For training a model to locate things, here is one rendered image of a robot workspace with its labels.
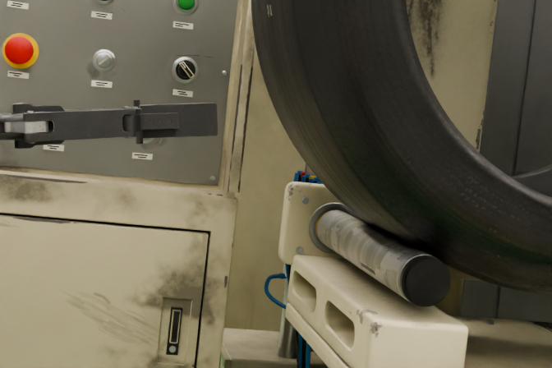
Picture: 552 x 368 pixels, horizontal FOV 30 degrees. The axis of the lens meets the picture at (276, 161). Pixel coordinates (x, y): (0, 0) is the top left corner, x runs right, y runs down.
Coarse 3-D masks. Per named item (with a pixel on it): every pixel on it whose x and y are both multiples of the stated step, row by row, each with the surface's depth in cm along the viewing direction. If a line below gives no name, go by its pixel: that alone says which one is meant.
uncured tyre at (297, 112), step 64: (256, 0) 102; (320, 0) 86; (384, 0) 84; (320, 64) 87; (384, 64) 85; (320, 128) 90; (384, 128) 86; (448, 128) 86; (384, 192) 89; (448, 192) 87; (512, 192) 87; (448, 256) 92; (512, 256) 90
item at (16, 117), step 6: (0, 114) 88; (6, 114) 88; (12, 114) 88; (18, 114) 88; (0, 120) 87; (6, 120) 87; (12, 120) 87; (18, 120) 88; (0, 126) 88; (0, 132) 88; (6, 132) 89; (0, 138) 88; (6, 138) 88; (12, 138) 88; (18, 138) 88
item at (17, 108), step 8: (16, 104) 90; (24, 104) 90; (32, 104) 91; (16, 112) 90; (24, 112) 90; (136, 112) 91; (136, 136) 92; (16, 144) 90; (24, 144) 90; (32, 144) 90; (40, 144) 90; (48, 144) 90; (56, 144) 90
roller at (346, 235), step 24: (336, 216) 117; (336, 240) 112; (360, 240) 104; (384, 240) 99; (360, 264) 103; (384, 264) 94; (408, 264) 89; (432, 264) 89; (408, 288) 88; (432, 288) 89
